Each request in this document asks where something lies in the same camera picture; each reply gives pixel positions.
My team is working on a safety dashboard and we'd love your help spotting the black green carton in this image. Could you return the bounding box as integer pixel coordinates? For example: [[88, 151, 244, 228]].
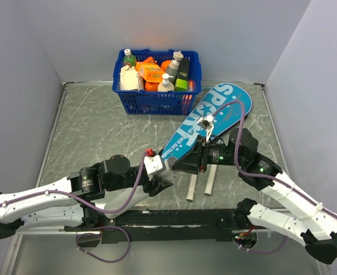
[[174, 58, 190, 92]]

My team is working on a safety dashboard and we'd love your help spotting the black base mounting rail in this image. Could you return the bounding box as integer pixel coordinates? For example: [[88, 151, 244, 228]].
[[64, 209, 252, 244]]

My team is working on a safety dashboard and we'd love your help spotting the blue sport racket bag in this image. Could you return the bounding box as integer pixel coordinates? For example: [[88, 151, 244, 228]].
[[161, 83, 252, 161]]

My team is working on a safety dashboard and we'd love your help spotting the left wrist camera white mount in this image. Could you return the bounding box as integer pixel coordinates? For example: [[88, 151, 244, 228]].
[[144, 149, 166, 180]]

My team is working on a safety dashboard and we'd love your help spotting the green bottle white cap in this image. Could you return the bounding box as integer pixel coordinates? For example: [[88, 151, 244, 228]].
[[123, 49, 136, 68]]

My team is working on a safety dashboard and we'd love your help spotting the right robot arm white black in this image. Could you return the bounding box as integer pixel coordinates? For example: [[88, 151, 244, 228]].
[[173, 128, 337, 265]]

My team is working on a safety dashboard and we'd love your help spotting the badminton racket white grip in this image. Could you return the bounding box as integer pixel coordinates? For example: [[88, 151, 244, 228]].
[[204, 164, 217, 196], [186, 174, 198, 202]]

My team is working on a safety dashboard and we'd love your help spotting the grey bottle beige cap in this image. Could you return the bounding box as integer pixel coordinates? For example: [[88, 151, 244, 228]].
[[165, 51, 184, 84]]

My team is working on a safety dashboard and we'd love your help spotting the white shuttlecock tube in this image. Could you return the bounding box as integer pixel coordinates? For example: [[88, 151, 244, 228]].
[[103, 157, 177, 220]]

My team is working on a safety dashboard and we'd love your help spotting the orange snack box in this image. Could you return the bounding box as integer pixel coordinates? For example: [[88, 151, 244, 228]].
[[135, 57, 164, 83]]

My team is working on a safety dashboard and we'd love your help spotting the white pump lotion bottle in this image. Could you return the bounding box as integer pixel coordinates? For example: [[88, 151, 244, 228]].
[[157, 73, 174, 92]]

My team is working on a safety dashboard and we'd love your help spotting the orange round fruit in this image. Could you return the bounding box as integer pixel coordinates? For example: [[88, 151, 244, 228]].
[[144, 82, 159, 92]]

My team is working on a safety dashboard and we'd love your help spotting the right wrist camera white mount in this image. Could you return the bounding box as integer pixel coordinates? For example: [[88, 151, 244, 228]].
[[198, 114, 214, 143]]

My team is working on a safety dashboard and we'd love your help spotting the white cloth pouch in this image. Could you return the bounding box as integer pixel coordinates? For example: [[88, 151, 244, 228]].
[[120, 65, 142, 91]]

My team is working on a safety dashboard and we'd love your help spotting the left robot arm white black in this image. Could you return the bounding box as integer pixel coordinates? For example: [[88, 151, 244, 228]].
[[0, 153, 175, 239]]

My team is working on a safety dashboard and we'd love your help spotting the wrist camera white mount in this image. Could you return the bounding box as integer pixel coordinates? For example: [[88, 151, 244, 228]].
[[144, 149, 166, 180], [198, 114, 214, 143]]

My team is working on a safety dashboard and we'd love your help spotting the blue plastic shopping basket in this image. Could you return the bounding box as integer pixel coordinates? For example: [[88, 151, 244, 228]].
[[112, 49, 202, 115]]

